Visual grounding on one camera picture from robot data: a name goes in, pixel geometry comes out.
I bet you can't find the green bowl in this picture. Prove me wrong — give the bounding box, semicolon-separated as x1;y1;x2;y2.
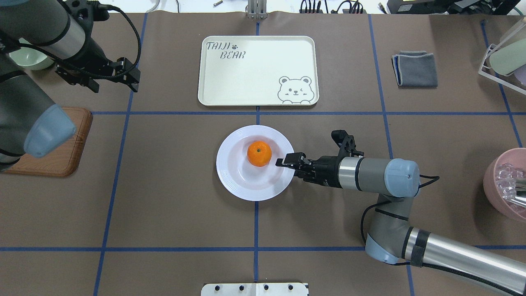
9;47;55;71

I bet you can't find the white plate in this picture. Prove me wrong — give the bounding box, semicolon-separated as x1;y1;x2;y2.
216;125;294;201

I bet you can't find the wooden cutting board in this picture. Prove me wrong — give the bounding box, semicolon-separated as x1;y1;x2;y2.
2;107;93;178

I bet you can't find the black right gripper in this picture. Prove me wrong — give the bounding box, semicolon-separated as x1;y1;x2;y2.
275;153;341;188

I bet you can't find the green pastel cup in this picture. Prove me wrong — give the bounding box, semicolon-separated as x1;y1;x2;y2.
489;39;526;75

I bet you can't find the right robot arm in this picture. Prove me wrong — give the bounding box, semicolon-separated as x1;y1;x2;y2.
275;152;526;296

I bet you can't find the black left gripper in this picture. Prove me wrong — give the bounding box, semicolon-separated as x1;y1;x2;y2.
55;45;141;93

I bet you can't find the grey folded cloth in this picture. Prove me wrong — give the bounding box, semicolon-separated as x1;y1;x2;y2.
391;51;439;88

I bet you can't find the metal scoop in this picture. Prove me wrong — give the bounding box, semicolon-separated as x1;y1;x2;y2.
502;178;526;208

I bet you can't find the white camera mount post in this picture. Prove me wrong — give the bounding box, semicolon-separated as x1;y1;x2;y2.
201;282;310;296

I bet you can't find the aluminium frame post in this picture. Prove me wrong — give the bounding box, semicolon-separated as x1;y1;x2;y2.
246;0;268;21

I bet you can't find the pink bowl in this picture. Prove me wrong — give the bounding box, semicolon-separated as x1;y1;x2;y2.
483;148;526;223

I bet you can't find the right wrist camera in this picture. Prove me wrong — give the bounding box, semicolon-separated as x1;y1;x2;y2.
331;130;364;159

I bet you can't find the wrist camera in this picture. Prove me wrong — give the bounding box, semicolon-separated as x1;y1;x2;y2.
331;130;364;159
58;0;110;22

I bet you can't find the orange fruit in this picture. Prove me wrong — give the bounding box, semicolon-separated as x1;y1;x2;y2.
247;141;272;167

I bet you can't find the white wire cup rack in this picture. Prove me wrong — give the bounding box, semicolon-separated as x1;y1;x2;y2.
478;16;526;95

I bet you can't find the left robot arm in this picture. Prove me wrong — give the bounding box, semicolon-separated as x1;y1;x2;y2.
1;0;142;172

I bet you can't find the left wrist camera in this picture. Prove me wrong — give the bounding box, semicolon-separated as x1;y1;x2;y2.
58;0;110;22

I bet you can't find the purple pastel cup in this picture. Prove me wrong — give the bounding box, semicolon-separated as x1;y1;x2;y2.
513;65;526;86

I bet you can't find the cream bear tray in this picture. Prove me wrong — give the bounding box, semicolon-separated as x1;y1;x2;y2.
197;35;320;106

